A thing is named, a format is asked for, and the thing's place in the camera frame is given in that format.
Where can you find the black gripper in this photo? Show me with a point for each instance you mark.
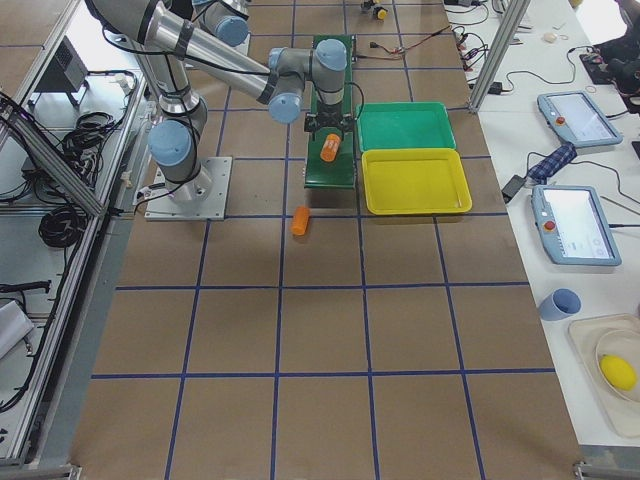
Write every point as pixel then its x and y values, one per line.
pixel 328 111

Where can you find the orange cylinder marked 4680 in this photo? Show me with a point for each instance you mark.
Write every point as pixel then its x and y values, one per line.
pixel 330 147

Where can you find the plain orange cylinder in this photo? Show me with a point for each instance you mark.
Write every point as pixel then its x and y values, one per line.
pixel 300 221

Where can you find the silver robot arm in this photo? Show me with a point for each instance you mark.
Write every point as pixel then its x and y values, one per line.
pixel 226 20
pixel 279 84

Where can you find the green plastic tray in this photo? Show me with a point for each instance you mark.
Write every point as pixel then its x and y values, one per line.
pixel 404 125

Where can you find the green conveyor belt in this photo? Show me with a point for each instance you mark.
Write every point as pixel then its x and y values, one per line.
pixel 332 170

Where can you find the yellow plastic tray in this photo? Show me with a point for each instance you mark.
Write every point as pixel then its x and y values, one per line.
pixel 415 181

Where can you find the black power adapter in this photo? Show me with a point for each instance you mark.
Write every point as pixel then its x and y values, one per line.
pixel 512 187

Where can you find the blue folded umbrella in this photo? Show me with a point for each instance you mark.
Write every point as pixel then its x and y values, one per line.
pixel 551 164

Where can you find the teach pendant far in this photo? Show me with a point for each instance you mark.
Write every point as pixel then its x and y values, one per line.
pixel 575 118

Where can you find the teach pendant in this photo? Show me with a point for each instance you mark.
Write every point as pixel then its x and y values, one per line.
pixel 575 118
pixel 572 226

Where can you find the teach pendant near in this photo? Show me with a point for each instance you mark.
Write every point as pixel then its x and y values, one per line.
pixel 572 226

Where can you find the blue plastic cup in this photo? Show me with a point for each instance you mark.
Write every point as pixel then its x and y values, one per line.
pixel 560 304

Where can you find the beige tray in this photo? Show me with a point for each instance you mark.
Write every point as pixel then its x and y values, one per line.
pixel 584 334

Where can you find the beige bowl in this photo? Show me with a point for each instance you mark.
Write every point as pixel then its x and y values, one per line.
pixel 625 344

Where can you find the yellow lemon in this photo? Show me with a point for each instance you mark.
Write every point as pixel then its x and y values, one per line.
pixel 618 372

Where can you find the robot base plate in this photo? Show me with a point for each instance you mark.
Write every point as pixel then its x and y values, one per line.
pixel 203 198

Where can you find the aluminium frame post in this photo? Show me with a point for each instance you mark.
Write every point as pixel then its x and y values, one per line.
pixel 508 25

